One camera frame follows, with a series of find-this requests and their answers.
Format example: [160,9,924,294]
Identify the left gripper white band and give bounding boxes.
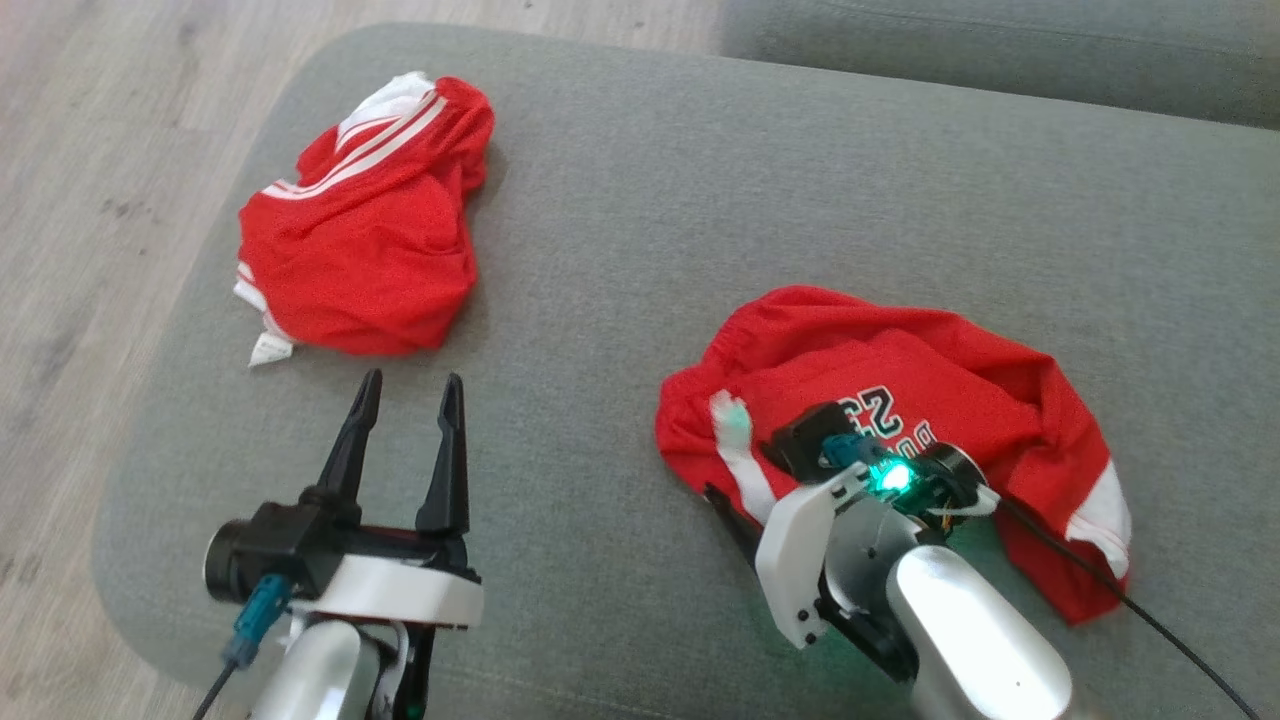
[288,369,485,631]

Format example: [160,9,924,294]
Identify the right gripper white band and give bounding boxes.
[702,445,1002,684]

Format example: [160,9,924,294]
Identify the red t-shirt with white sleeves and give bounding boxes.
[232,71,496,368]

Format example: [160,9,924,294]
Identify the grey fabric sofa seat cushion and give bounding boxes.
[90,22,1280,720]

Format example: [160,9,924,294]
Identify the grey sofa back cushion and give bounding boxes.
[718,0,1280,131]

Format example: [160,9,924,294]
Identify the left black cable teal plug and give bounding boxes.
[190,574,293,720]

